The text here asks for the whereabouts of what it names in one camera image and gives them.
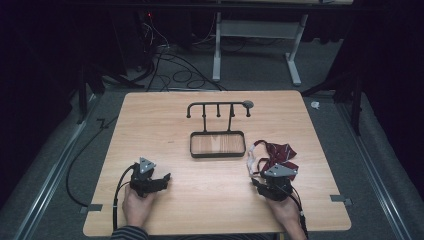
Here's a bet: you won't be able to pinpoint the black metal rack with tray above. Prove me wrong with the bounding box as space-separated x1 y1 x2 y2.
185 99 255 159

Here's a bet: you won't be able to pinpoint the hand-held gripper cable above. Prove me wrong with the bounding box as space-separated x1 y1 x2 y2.
112 163 138 232
288 185 310 240

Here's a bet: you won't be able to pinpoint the metal floor rail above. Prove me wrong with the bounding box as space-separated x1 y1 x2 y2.
12 94 98 240
334 101 414 240

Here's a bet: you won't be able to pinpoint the grey tape piece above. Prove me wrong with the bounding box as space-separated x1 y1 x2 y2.
79 203 104 215
329 194 354 207

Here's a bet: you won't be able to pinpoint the tangle of black floor cables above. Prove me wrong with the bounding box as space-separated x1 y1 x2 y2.
134 13 228 93

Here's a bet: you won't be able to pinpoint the left hand-held gripper cable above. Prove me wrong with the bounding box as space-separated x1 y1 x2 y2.
112 163 138 232

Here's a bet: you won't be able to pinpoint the person's left hand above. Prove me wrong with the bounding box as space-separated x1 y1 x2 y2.
121 184 158 230

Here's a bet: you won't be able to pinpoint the black metal stand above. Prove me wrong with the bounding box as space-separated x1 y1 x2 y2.
74 63 144 125
300 71 365 137

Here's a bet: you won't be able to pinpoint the black cable on floor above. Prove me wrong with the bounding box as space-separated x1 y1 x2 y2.
65 114 118 208

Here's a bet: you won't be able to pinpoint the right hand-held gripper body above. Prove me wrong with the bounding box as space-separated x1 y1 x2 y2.
258 162 299 202

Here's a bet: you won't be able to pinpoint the person's right hand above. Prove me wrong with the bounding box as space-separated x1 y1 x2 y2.
266 193 306 234

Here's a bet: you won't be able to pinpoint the white metal desk frame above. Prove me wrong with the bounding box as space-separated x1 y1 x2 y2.
212 12 310 87

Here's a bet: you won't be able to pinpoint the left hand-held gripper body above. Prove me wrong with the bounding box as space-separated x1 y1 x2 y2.
129 156 162 198

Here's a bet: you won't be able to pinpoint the right hand-held gripper cable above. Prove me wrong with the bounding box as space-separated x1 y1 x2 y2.
288 185 310 240

